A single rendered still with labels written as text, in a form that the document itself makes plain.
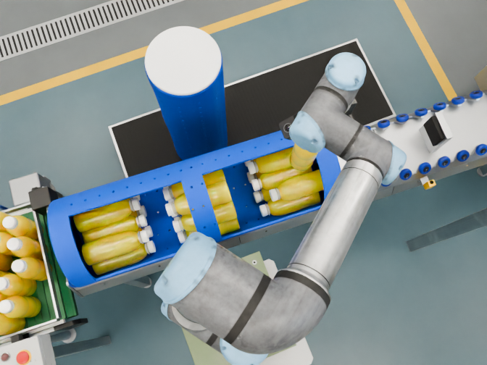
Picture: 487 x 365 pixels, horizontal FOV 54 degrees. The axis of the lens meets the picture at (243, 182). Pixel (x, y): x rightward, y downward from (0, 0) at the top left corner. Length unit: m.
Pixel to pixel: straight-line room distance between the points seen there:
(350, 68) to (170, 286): 0.52
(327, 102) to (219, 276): 0.41
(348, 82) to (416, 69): 2.22
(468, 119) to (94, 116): 1.98
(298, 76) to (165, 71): 1.16
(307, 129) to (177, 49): 1.01
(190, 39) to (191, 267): 1.26
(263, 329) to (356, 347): 1.99
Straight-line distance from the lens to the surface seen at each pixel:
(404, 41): 3.21
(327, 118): 0.92
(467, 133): 1.99
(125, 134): 2.70
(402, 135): 1.89
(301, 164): 1.37
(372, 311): 2.70
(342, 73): 0.94
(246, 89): 2.73
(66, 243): 1.47
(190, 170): 1.46
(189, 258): 0.70
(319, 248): 0.78
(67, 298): 1.81
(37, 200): 1.78
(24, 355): 1.62
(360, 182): 0.87
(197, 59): 1.81
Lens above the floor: 2.60
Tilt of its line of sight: 75 degrees down
